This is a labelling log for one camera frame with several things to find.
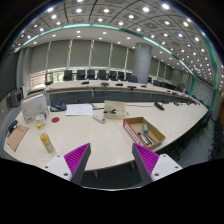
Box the long rear conference desk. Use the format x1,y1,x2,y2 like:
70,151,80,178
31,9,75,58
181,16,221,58
45,80,197,104

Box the red round coaster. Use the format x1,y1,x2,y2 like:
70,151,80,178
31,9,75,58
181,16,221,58
51,117,60,123

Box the brown envelope folder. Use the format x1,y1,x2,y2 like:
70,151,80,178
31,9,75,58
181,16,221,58
7,125,29,151

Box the black office chair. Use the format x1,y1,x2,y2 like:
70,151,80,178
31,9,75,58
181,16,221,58
97,70,107,80
87,69,95,80
63,70,74,81
76,70,85,80

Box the open cardboard tray box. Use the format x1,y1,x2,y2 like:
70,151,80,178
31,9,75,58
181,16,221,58
123,117,165,150

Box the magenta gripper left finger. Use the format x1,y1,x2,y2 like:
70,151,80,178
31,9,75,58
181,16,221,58
64,143,91,185

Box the white paper sheets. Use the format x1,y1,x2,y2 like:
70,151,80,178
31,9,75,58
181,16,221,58
66,104,93,116

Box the grey round pillar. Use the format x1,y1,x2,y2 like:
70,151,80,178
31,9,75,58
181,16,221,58
133,42,152,84

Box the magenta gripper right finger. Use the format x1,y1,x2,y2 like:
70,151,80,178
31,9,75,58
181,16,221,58
132,143,159,185

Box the black device on table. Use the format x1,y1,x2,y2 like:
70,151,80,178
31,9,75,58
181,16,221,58
154,102,165,111

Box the yellow drink bottle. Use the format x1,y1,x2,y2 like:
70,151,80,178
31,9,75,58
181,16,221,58
37,123,54,153

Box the black bag on table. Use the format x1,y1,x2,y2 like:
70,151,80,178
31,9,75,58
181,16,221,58
50,102,67,112

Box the beige box with black clip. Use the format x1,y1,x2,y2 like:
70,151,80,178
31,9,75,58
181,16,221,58
104,100,126,120

